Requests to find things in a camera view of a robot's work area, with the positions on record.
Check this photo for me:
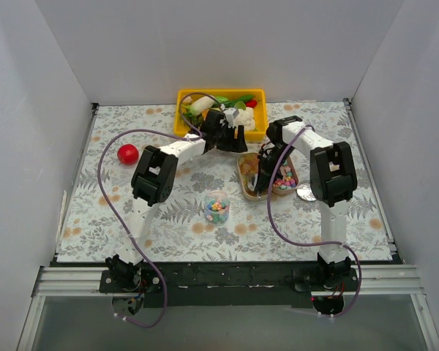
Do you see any pink tray of colourful candies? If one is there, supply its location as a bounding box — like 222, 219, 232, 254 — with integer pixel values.
272, 157, 299, 195

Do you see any beige tray of orange candies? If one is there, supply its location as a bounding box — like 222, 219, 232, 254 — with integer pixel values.
236, 153, 267, 202

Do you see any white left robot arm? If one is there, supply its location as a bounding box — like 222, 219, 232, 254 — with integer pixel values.
106, 108, 247, 293

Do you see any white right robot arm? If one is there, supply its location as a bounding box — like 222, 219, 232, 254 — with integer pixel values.
249, 116, 358, 291

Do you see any white radish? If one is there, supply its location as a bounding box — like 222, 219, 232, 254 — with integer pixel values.
189, 96, 216, 116

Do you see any white cauliflower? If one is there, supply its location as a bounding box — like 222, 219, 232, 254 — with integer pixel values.
234, 107, 255, 132

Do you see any silver metal jar lid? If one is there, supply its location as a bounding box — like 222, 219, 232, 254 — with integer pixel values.
296, 181, 316, 202

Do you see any yellow plastic bin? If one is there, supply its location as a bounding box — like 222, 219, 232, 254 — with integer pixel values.
173, 88, 269, 142

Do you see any green cucumber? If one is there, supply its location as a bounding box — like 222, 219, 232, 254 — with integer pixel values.
225, 94, 255, 107

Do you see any clear glass jar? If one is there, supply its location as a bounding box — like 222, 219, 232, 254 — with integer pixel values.
203, 190, 230, 224

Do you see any red apple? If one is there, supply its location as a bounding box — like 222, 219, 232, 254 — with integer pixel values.
117, 144, 139, 165

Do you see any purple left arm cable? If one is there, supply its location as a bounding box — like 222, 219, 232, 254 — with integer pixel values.
97, 95, 228, 329

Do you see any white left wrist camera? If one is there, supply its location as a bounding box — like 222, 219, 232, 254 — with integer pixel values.
223, 107, 239, 128

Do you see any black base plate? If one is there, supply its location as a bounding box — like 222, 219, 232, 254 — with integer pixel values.
99, 257, 359, 308

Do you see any aluminium frame rail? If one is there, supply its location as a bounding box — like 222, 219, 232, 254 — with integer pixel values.
33, 265, 424, 296

